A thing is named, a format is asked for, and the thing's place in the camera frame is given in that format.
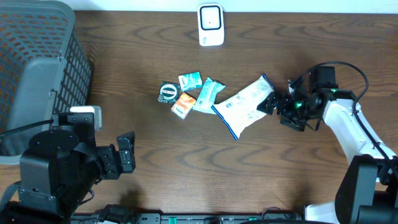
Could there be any teal white snack packet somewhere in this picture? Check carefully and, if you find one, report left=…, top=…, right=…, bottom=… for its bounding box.
left=193, top=77, right=225, bottom=114

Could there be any small orange candy box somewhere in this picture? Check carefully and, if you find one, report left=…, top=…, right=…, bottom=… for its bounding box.
left=171, top=93, right=196, bottom=119

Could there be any small teal candy box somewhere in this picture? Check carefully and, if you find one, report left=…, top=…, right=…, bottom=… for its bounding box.
left=178, top=72, right=203, bottom=92

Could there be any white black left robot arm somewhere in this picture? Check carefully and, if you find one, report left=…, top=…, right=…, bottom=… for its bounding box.
left=1, top=112, right=136, bottom=223

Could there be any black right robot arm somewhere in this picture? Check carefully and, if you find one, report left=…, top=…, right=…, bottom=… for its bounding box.
left=257, top=62, right=397, bottom=223

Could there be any white barcode scanner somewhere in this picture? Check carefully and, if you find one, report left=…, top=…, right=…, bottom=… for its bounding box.
left=197, top=3, right=224, bottom=47

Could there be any dark grey plastic basket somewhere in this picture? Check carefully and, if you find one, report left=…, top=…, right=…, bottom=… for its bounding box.
left=0, top=0, right=93, bottom=165

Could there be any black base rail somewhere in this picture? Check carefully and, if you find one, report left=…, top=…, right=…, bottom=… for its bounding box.
left=70, top=210, right=302, bottom=224

